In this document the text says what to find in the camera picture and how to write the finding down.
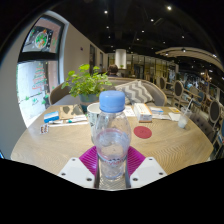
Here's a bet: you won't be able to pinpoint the yellow card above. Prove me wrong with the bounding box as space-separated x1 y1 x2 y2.
168 106 182 114

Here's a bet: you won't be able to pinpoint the small patterned card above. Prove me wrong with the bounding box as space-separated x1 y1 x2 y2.
39 123 50 135

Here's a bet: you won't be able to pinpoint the flat round red coaster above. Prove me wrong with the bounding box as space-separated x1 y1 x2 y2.
133 125 153 140

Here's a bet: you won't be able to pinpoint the white paper napkin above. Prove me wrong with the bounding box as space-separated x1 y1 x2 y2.
168 112 183 122

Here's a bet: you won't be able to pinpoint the grey chevron pillow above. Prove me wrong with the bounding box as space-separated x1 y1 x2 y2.
114 79 155 105

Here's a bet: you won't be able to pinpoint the white paper leaflets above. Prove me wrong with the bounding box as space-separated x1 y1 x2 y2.
151 113 172 121

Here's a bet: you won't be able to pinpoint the ceiling spot lights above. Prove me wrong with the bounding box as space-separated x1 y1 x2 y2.
103 4 218 59

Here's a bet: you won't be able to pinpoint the white box with orange stripe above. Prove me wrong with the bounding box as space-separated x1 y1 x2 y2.
132 102 154 123

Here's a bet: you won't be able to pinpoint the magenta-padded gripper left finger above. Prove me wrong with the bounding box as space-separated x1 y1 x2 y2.
57 145 100 190

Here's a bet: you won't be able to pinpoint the clear blue-capped water bottle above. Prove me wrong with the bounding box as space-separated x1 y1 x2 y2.
92 89 133 182

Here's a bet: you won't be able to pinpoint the person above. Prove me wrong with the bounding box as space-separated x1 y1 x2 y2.
105 64 121 78

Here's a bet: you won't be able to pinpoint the blue and white small box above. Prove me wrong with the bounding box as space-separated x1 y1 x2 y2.
43 110 60 124

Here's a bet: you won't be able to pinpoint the window with painted decals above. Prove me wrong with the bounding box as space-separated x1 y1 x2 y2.
16 14 65 128

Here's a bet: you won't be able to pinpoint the blue and white card pack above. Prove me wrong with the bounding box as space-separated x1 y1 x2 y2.
148 106 165 115

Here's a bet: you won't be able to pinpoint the brown cardboard stand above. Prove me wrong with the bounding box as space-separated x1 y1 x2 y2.
58 103 85 120

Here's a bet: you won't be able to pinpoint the group of dining chairs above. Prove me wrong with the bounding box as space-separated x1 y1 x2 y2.
156 74 224 149

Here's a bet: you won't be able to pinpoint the grey wood-framed sofa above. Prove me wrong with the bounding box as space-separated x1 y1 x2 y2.
48 77 169 107

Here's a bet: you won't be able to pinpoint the white mug with black handle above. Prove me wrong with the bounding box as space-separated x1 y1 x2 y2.
85 102 103 141

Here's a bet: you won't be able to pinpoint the clear plastic cup with straw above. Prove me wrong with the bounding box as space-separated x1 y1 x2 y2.
177 98 194 129

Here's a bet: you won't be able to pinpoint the green potted plant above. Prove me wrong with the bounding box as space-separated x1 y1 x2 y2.
60 63 116 106

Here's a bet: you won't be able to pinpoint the white pen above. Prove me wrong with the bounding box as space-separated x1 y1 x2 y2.
48 116 89 126

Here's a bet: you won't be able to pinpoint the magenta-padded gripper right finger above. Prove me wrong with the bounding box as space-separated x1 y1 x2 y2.
124 145 168 190

